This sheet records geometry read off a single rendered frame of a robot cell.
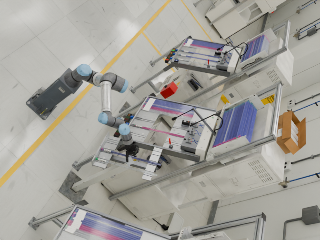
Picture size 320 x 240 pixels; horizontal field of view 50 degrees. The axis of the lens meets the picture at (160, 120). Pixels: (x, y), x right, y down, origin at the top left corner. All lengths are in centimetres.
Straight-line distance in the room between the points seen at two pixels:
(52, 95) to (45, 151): 54
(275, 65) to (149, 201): 195
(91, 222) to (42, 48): 215
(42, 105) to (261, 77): 234
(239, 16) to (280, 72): 344
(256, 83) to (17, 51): 257
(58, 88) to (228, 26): 479
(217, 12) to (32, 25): 420
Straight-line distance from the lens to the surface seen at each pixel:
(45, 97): 339
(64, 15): 446
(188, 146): 288
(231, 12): 724
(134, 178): 334
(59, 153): 351
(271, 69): 395
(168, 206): 348
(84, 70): 303
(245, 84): 407
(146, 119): 324
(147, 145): 296
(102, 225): 248
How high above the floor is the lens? 285
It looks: 37 degrees down
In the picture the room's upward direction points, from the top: 62 degrees clockwise
